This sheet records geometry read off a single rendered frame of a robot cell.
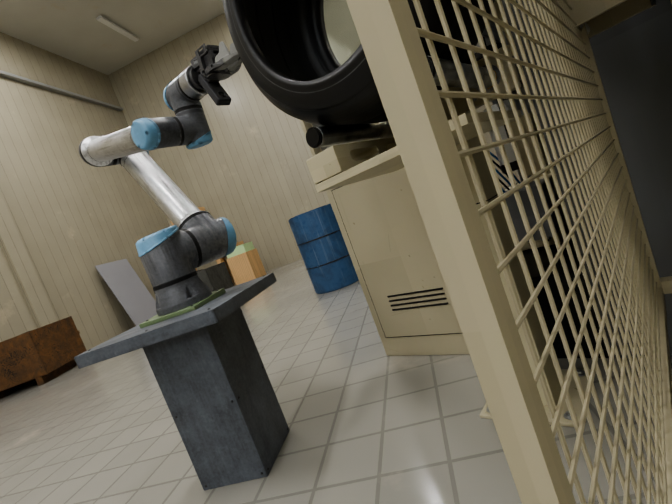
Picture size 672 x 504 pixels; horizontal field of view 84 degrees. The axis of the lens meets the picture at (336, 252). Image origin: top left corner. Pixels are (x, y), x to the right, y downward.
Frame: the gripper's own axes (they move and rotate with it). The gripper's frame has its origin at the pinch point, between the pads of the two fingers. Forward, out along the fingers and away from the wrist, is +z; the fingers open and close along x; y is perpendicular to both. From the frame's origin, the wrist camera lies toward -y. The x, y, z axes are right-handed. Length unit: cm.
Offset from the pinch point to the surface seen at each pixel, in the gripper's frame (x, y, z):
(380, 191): 59, -47, -5
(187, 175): 500, 106, -894
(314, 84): -12.5, -20.3, 32.6
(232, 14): -12.3, 1.6, 15.3
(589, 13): 20, -23, 75
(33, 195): 126, 101, -803
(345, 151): -6.3, -34.0, 31.2
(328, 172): -10.0, -37.4, 28.0
